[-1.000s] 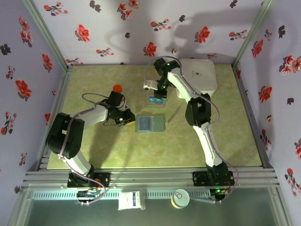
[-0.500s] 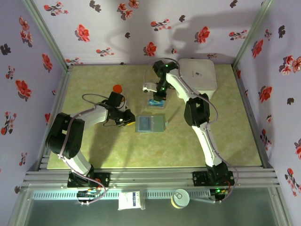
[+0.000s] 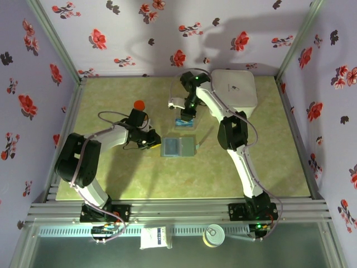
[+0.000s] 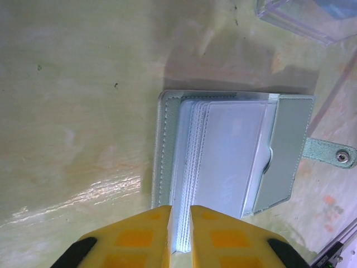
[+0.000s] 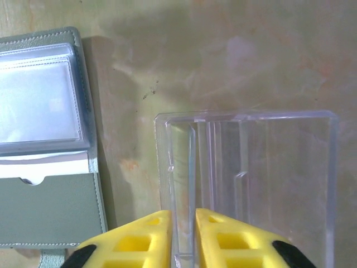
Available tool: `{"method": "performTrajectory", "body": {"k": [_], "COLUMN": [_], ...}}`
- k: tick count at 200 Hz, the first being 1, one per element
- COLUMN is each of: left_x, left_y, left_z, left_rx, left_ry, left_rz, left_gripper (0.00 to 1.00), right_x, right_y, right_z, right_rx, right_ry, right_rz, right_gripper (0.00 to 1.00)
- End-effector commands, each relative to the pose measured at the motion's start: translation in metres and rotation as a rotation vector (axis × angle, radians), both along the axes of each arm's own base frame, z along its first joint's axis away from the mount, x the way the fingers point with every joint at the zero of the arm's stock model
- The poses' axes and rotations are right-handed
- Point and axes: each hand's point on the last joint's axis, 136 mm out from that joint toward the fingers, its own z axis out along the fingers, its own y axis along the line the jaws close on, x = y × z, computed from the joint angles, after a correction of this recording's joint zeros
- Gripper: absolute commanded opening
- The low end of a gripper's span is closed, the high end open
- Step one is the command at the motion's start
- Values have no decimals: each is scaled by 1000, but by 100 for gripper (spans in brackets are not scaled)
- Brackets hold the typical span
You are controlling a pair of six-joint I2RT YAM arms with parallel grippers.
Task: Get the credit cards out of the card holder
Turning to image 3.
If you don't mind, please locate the grey-green card holder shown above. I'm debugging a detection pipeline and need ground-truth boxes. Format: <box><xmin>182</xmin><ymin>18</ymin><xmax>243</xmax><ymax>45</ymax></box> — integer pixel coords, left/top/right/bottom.
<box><xmin>160</xmin><ymin>136</ymin><xmax>202</xmax><ymax>159</ymax></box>

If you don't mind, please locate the white zip storage case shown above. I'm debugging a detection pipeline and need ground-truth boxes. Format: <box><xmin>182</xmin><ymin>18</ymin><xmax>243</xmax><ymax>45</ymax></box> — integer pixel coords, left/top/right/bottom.
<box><xmin>209</xmin><ymin>69</ymin><xmax>258</xmax><ymax>118</ymax></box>

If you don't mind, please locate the white paper packet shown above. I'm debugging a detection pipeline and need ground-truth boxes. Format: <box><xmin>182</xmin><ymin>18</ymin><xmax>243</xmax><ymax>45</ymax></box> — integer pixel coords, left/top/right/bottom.
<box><xmin>139</xmin><ymin>227</ymin><xmax>169</xmax><ymax>250</ymax></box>

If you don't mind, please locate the small circuit board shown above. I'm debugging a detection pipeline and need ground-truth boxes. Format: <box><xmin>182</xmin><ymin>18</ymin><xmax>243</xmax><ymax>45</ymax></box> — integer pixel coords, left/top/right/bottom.
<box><xmin>249</xmin><ymin>222</ymin><xmax>273</xmax><ymax>242</ymax></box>
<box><xmin>91</xmin><ymin>222</ymin><xmax>119</xmax><ymax>244</ymax></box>

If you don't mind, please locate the tin can with pull-tab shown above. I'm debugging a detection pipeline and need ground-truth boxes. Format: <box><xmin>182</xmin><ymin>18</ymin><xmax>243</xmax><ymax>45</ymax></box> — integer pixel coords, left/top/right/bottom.
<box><xmin>202</xmin><ymin>223</ymin><xmax>226</xmax><ymax>248</ymax></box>

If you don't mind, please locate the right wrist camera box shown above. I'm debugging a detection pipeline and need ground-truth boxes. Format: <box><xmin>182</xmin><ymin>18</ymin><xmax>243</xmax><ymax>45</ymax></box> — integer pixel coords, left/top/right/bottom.
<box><xmin>168</xmin><ymin>97</ymin><xmax>187</xmax><ymax>110</ymax></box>

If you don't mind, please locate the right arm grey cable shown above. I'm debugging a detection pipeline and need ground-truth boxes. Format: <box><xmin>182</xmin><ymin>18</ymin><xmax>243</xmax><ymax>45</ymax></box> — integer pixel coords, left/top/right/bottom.
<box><xmin>168</xmin><ymin>68</ymin><xmax>284</xmax><ymax>242</ymax></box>

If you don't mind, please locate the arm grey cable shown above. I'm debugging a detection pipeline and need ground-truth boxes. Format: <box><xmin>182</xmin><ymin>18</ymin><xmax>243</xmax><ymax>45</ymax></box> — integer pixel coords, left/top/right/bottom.
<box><xmin>168</xmin><ymin>68</ymin><xmax>284</xmax><ymax>242</ymax></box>
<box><xmin>69</xmin><ymin>111</ymin><xmax>132</xmax><ymax>243</ymax></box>

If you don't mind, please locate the left arm grey cable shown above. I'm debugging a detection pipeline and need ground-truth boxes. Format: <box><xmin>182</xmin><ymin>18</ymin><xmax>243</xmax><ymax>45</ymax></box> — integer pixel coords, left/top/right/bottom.
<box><xmin>69</xmin><ymin>111</ymin><xmax>132</xmax><ymax>243</ymax></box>

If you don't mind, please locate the long aluminium frame rail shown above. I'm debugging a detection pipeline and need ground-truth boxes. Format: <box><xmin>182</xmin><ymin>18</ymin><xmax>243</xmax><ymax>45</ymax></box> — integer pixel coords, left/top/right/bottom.
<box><xmin>25</xmin><ymin>197</ymin><xmax>333</xmax><ymax>224</ymax></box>

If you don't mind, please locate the aluminium side rail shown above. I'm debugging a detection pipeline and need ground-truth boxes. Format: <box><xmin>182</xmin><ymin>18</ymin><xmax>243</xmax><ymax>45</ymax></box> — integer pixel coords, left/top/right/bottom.
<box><xmin>274</xmin><ymin>76</ymin><xmax>327</xmax><ymax>201</ymax></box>
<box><xmin>44</xmin><ymin>77</ymin><xmax>88</xmax><ymax>202</ymax></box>

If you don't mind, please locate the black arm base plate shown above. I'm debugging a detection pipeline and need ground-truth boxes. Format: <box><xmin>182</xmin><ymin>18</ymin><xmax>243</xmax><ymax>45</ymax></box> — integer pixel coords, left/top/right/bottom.
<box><xmin>228</xmin><ymin>202</ymin><xmax>279</xmax><ymax>223</ymax></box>
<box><xmin>80</xmin><ymin>203</ymin><xmax>132</xmax><ymax>223</ymax></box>

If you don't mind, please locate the slotted grey cable duct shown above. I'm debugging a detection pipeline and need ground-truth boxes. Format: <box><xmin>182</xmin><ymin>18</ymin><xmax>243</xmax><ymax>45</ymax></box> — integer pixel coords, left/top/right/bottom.
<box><xmin>37</xmin><ymin>224</ymin><xmax>252</xmax><ymax>238</ymax></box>

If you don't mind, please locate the aluminium corner post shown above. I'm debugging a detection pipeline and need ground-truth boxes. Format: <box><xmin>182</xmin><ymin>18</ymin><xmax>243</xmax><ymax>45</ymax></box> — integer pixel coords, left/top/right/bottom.
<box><xmin>25</xmin><ymin>0</ymin><xmax>86</xmax><ymax>84</ymax></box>
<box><xmin>275</xmin><ymin>0</ymin><xmax>326</xmax><ymax>82</ymax></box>

